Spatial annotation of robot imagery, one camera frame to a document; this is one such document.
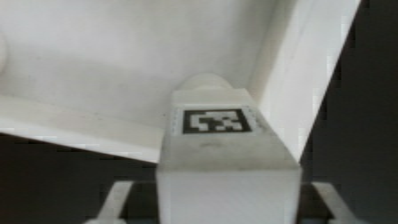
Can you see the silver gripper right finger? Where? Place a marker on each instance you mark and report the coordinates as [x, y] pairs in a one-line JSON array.
[[322, 207]]

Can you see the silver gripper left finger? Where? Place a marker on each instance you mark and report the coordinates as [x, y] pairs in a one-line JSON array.
[[130, 204]]

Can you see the white table leg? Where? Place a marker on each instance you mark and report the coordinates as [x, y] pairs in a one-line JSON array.
[[228, 174]]

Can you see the white square table top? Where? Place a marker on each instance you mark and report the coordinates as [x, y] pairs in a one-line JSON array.
[[98, 54]]

